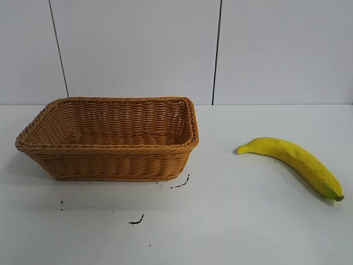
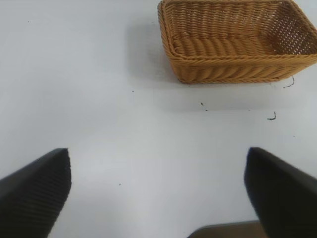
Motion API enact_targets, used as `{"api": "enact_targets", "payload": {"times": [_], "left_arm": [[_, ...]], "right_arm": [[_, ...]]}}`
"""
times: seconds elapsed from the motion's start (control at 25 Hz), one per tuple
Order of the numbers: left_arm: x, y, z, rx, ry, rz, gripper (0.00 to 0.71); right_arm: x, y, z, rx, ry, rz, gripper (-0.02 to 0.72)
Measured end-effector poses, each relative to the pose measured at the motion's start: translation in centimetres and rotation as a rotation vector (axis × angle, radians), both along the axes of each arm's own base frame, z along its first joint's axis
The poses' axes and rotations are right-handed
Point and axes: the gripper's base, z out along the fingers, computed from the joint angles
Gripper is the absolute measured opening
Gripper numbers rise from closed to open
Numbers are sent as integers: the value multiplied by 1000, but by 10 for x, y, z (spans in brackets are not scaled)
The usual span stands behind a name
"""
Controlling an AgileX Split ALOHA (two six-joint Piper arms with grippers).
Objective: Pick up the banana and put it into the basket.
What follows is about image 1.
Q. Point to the yellow banana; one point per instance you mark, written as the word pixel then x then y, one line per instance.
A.
pixel 300 161

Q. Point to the tan woven wicker basket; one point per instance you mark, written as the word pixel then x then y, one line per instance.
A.
pixel 110 163

